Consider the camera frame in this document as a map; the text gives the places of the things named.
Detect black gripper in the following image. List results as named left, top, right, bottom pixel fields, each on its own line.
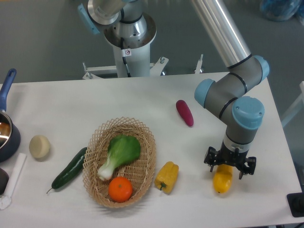
left=204, top=143, right=257, bottom=180

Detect yellow mango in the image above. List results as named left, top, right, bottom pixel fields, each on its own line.
left=213, top=164, right=233, bottom=194

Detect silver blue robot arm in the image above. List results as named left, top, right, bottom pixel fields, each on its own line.
left=192, top=0, right=270, bottom=177

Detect yellow bell pepper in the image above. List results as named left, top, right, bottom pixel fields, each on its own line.
left=154, top=161, right=179, bottom=194

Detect purple sweet potato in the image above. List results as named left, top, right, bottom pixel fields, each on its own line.
left=176, top=100, right=194, bottom=127

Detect black device at corner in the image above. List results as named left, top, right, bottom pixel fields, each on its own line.
left=286, top=192, right=304, bottom=218

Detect green bok choy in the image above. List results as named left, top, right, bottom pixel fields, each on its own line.
left=97, top=134, right=141, bottom=181

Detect woven wicker basket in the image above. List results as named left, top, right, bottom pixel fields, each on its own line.
left=83, top=117, right=156, bottom=208

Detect orange mandarin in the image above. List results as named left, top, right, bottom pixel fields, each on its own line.
left=108, top=177, right=133, bottom=203

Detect dark green cucumber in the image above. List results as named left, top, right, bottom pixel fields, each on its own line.
left=47, top=147, right=87, bottom=194

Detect blue plastic bag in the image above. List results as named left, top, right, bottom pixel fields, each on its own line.
left=259, top=0, right=303, bottom=22

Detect beige round potato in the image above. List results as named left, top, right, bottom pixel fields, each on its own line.
left=29, top=135, right=50, bottom=159

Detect blue saucepan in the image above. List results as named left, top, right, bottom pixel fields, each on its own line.
left=0, top=68, right=21, bottom=162

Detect dark round object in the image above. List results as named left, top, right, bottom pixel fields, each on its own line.
left=0, top=168, right=9, bottom=195

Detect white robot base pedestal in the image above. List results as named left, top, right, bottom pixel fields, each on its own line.
left=77, top=0, right=158, bottom=78

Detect black cable on pedestal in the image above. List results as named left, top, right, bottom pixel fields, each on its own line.
left=120, top=37, right=132, bottom=78

